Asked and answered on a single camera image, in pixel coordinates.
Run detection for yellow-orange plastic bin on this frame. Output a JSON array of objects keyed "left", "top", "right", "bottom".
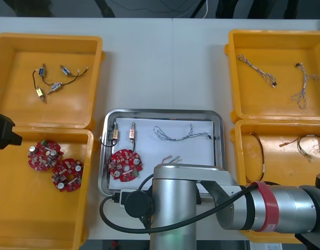
[
  {"left": 0, "top": 126, "right": 95, "bottom": 250},
  {"left": 0, "top": 32, "right": 106, "bottom": 130},
  {"left": 224, "top": 29, "right": 320, "bottom": 122},
  {"left": 229, "top": 119, "right": 320, "bottom": 244}
]

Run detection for metal solenoid with black cable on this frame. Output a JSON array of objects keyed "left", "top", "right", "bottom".
[
  {"left": 99, "top": 122, "right": 120, "bottom": 147},
  {"left": 128, "top": 121, "right": 138, "bottom": 156}
]

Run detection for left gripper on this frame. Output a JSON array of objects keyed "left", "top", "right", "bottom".
[{"left": 0, "top": 114, "right": 22, "bottom": 150}]

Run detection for red-black green-yellow wire harness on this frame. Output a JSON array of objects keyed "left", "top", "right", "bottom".
[{"left": 161, "top": 155, "right": 183, "bottom": 165}]

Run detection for steel tray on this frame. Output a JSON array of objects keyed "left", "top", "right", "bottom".
[{"left": 97, "top": 108, "right": 226, "bottom": 197}]

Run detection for white paper sheet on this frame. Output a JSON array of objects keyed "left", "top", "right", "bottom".
[{"left": 109, "top": 117, "right": 215, "bottom": 191}]

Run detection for black stand leg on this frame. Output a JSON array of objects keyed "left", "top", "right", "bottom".
[
  {"left": 93, "top": 0, "right": 116, "bottom": 18},
  {"left": 190, "top": 0, "right": 207, "bottom": 18}
]

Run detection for blue-white twisted wire harness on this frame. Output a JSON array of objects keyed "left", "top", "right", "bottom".
[
  {"left": 291, "top": 62, "right": 320, "bottom": 109},
  {"left": 153, "top": 123, "right": 212, "bottom": 143},
  {"left": 237, "top": 54, "right": 277, "bottom": 89}
]

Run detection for round red circuit board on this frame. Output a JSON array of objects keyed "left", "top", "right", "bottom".
[
  {"left": 27, "top": 140, "right": 61, "bottom": 172},
  {"left": 108, "top": 148, "right": 145, "bottom": 182},
  {"left": 51, "top": 158, "right": 84, "bottom": 193}
]

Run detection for wire harness with metal terminal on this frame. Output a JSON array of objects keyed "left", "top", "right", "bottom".
[{"left": 278, "top": 134, "right": 320, "bottom": 164}]

